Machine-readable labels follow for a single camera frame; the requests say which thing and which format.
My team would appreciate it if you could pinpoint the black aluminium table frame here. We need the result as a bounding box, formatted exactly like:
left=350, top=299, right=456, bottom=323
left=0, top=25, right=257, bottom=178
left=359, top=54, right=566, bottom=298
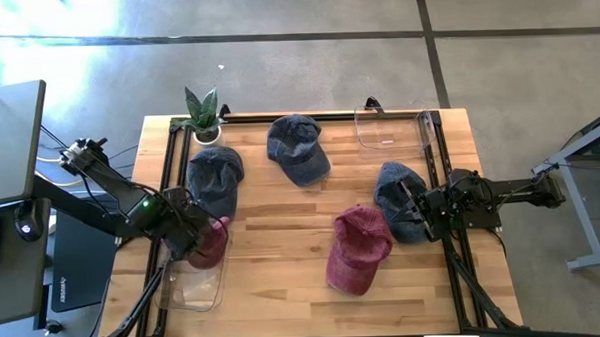
left=92, top=93, right=525, bottom=337

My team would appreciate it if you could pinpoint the red baseball cap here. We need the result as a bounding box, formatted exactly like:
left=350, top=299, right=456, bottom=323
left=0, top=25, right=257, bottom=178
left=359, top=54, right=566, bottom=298
left=185, top=215, right=233, bottom=272
left=323, top=202, right=395, bottom=298

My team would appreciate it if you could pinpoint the lighter blue baseball cap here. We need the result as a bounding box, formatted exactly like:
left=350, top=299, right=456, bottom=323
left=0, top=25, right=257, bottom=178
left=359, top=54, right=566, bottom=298
left=372, top=159, right=432, bottom=246

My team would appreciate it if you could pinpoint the grey computer monitor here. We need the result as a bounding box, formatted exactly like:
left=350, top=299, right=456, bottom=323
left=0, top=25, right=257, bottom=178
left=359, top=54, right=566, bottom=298
left=0, top=79, right=51, bottom=208

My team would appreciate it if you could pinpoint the black floor cable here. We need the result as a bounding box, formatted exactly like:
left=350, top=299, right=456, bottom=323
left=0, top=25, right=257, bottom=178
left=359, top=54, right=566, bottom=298
left=38, top=121, right=141, bottom=169

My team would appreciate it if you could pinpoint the black computer mouse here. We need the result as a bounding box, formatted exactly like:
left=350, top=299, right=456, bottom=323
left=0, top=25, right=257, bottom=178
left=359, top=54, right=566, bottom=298
left=13, top=200, right=44, bottom=243

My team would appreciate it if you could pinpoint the grey metal table frame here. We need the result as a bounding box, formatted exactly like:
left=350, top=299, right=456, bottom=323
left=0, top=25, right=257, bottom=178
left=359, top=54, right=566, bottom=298
left=530, top=105, right=600, bottom=274

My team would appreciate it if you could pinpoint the white plant pot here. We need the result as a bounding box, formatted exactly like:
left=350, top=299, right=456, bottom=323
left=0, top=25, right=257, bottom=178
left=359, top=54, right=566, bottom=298
left=191, top=125, right=225, bottom=149

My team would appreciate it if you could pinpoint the dark blue baseball cap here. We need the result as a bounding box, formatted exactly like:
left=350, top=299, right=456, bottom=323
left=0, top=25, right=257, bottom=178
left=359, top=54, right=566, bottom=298
left=265, top=112, right=333, bottom=189
left=185, top=144, right=247, bottom=222

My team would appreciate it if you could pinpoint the green snake plant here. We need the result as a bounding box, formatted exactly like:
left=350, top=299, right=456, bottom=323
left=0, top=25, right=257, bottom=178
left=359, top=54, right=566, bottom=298
left=169, top=84, right=229, bottom=144

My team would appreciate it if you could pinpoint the clear plastic bin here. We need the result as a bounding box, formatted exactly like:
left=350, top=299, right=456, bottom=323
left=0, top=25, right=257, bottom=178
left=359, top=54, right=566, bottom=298
left=353, top=102, right=438, bottom=153
left=151, top=225, right=231, bottom=315

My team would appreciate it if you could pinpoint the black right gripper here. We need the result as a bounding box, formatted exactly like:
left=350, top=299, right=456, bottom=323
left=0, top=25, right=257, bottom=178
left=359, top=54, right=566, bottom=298
left=385, top=176, right=459, bottom=244

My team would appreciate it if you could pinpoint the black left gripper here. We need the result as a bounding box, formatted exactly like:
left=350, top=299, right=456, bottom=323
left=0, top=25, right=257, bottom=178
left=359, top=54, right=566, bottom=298
left=158, top=185, right=217, bottom=262

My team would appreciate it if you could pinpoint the black desk foot bar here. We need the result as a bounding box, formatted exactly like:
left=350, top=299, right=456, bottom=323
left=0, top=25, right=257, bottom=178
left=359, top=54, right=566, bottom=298
left=32, top=171, right=133, bottom=243

